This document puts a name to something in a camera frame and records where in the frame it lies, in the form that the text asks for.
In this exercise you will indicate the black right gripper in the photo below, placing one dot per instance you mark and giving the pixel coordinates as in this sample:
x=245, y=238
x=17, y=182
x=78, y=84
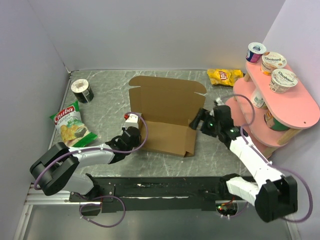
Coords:
x=202, y=114

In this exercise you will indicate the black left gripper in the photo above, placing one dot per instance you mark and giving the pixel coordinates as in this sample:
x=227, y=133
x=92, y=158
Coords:
x=137, y=141

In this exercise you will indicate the brown cardboard box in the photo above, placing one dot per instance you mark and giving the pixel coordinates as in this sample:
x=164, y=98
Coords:
x=168, y=106

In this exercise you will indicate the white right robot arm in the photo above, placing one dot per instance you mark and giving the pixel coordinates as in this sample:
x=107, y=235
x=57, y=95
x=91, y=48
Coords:
x=272, y=194

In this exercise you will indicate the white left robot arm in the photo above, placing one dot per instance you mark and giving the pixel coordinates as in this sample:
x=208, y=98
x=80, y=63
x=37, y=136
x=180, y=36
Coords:
x=55, y=170

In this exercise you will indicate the yellow Lays chips bag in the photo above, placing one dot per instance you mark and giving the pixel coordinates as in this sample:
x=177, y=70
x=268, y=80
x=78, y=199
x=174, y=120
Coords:
x=224, y=77

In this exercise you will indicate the white cup middle shelf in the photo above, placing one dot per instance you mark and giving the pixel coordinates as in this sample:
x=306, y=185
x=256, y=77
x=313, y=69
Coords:
x=257, y=100

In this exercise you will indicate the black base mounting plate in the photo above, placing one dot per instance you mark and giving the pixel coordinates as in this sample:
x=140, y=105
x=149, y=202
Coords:
x=113, y=194

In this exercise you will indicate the green Chuba chips bag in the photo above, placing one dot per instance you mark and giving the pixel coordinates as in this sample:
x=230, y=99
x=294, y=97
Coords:
x=72, y=130

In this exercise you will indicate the black can white lid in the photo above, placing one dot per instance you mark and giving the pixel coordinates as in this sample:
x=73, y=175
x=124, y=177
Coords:
x=82, y=91

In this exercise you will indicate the pink three-tier shelf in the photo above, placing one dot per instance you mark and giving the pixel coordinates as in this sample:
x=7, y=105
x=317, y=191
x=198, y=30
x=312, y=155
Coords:
x=295, y=109

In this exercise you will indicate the green can lower shelf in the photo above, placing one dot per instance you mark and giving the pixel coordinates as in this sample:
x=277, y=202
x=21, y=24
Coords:
x=273, y=123

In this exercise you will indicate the purple white yogurt cup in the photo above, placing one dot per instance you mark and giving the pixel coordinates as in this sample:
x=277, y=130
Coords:
x=254, y=52

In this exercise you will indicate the Chobani yogurt cup front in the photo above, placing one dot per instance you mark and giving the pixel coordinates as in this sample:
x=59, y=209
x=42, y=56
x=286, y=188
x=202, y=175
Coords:
x=282, y=80

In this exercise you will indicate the chobani yogurt cup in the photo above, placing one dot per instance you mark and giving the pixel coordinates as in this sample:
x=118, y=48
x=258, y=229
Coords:
x=272, y=61
x=282, y=80

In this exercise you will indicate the Chobani yogurt cup rear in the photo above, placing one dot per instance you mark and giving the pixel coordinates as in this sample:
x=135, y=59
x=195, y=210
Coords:
x=272, y=61

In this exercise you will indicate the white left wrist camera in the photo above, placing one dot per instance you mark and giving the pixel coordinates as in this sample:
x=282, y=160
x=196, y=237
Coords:
x=132, y=120

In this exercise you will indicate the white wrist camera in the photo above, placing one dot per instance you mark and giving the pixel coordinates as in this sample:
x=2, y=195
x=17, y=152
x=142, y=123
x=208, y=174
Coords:
x=132, y=120
x=217, y=102

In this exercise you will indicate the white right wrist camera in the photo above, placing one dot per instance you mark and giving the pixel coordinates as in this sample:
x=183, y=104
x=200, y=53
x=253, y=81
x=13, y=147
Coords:
x=217, y=102

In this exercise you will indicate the aluminium rail frame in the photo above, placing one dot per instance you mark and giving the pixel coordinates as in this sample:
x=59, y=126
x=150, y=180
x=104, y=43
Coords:
x=56, y=218

